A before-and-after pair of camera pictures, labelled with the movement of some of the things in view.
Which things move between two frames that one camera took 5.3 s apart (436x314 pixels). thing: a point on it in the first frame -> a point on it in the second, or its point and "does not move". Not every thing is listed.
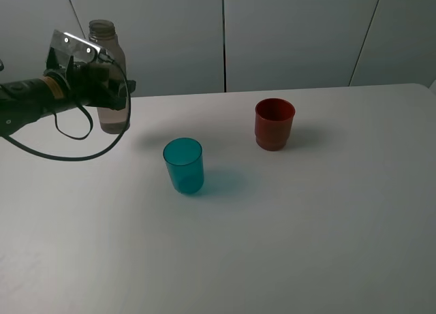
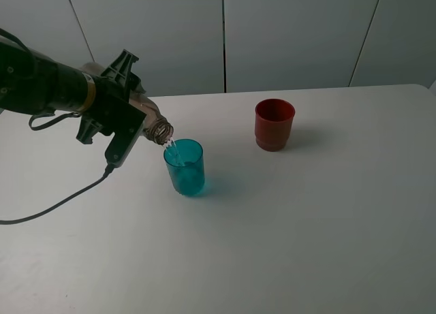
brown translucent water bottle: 103,33 -> 155,125
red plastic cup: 273,120 does not move
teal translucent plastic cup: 184,159 does not move
